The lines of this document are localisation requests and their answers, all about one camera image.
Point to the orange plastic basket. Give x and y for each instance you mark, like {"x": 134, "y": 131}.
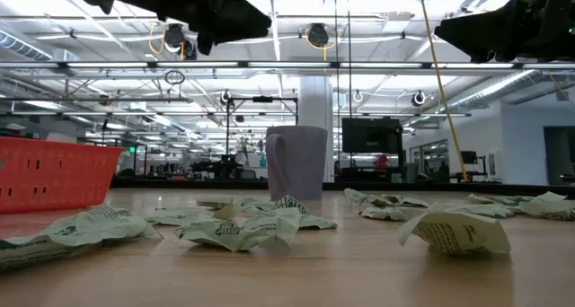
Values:
{"x": 54, "y": 177}

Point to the small black ceiling reel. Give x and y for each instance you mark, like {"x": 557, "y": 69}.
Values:
{"x": 225, "y": 97}
{"x": 418, "y": 98}

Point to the silver ventilation duct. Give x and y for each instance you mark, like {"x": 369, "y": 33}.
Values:
{"x": 494, "y": 89}

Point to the dark office desk equipment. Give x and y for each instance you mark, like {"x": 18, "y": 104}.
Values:
{"x": 211, "y": 169}

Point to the small white object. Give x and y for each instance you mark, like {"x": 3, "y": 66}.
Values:
{"x": 14, "y": 128}

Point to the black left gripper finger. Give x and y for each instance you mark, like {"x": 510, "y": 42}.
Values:
{"x": 229, "y": 20}
{"x": 206, "y": 46}

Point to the large black monitor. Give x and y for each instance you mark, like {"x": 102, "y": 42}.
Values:
{"x": 372, "y": 135}

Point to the pale grey box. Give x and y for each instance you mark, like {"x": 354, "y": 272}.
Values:
{"x": 60, "y": 137}

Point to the small black monitor on stand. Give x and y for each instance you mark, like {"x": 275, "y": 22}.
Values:
{"x": 469, "y": 156}

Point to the small red object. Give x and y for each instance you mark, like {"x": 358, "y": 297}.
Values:
{"x": 382, "y": 162}

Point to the small teal object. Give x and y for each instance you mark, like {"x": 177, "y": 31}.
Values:
{"x": 262, "y": 162}

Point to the long horizontal light bar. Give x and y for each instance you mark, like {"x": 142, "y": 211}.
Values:
{"x": 287, "y": 65}

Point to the thin ceiling light strip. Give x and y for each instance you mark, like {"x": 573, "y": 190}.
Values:
{"x": 422, "y": 114}

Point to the white building column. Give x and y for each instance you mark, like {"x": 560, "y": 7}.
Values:
{"x": 314, "y": 100}

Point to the dark doorway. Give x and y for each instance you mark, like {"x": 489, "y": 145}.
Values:
{"x": 559, "y": 136}

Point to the grey ribbed ventilation duct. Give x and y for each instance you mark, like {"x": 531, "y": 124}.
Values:
{"x": 22, "y": 46}

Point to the black metal frame rig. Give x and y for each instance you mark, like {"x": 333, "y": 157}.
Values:
{"x": 227, "y": 127}

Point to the lilac ceramic mug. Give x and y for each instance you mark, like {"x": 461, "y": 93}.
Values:
{"x": 301, "y": 163}

